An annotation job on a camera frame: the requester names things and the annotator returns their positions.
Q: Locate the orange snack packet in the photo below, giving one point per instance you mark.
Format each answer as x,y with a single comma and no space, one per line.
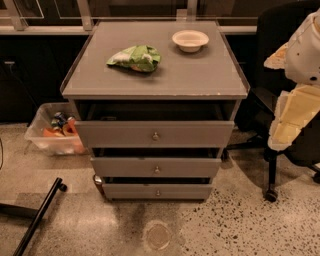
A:
69,128

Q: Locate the white paper bowl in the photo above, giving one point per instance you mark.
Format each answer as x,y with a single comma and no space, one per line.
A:
190,41

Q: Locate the grey drawer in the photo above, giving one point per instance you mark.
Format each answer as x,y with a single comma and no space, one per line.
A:
155,162
157,188
159,124

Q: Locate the brown can behind cabinet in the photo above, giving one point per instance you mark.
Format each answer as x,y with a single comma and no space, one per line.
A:
98,183

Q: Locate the grey drawer cabinet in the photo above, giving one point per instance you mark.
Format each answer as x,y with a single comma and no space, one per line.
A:
210,74

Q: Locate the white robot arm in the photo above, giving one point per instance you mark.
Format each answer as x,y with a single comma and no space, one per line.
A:
300,59

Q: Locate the grey top drawer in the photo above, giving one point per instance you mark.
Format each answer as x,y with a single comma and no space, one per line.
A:
159,124

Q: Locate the green chip bag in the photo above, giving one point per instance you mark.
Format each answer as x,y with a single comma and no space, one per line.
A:
141,58

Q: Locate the clear plastic bin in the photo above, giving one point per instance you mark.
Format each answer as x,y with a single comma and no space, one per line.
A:
45,132

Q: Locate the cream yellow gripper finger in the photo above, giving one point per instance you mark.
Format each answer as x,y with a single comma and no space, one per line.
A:
294,110

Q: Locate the grey bottom drawer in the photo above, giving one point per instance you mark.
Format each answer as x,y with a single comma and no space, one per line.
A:
157,188

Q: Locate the black metal floor stand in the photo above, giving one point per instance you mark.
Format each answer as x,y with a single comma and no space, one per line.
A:
36,215

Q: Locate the blue soda can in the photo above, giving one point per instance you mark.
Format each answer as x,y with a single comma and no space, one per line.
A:
60,116

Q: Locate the grey middle drawer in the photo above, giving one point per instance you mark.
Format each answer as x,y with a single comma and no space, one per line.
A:
155,162

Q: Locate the black office chair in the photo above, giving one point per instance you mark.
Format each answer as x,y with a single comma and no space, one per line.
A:
257,111

